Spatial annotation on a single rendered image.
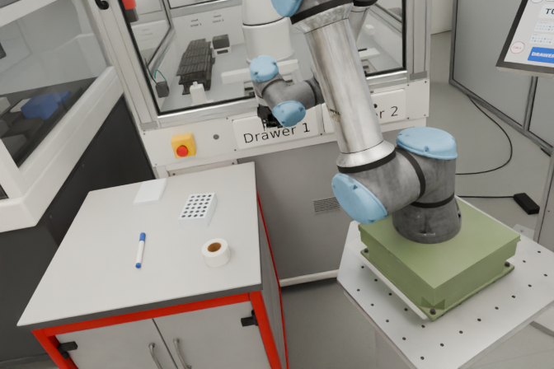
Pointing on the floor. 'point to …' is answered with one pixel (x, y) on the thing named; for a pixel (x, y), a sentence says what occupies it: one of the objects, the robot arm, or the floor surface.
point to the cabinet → (297, 200)
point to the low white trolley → (163, 282)
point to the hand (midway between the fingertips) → (274, 123)
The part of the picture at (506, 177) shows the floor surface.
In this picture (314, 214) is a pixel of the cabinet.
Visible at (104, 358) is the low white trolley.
